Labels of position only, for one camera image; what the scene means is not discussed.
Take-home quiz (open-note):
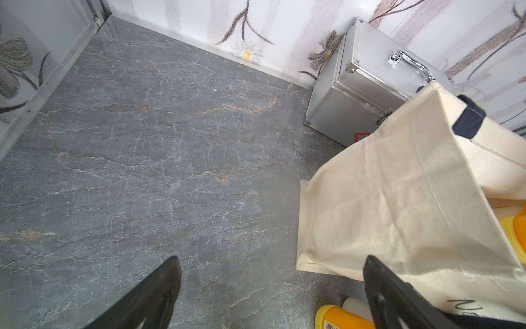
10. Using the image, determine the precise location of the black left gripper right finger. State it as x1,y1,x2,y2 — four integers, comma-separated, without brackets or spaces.
362,255,458,328

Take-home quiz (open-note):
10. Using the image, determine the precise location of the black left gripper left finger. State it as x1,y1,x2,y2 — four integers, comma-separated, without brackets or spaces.
86,256,182,328

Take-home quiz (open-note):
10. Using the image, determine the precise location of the orange soap bottle yellow cap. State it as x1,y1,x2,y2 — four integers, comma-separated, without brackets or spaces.
315,305,375,329
499,206,526,267

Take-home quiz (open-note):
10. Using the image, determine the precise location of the beige canvas shopping bag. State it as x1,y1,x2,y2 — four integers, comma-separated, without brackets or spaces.
296,82,525,323

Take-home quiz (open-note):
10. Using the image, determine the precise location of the white bottle green cap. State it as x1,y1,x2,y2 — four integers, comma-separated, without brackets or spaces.
342,297,373,323

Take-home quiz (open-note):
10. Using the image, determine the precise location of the silver aluminium case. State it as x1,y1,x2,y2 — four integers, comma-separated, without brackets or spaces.
304,17,454,146

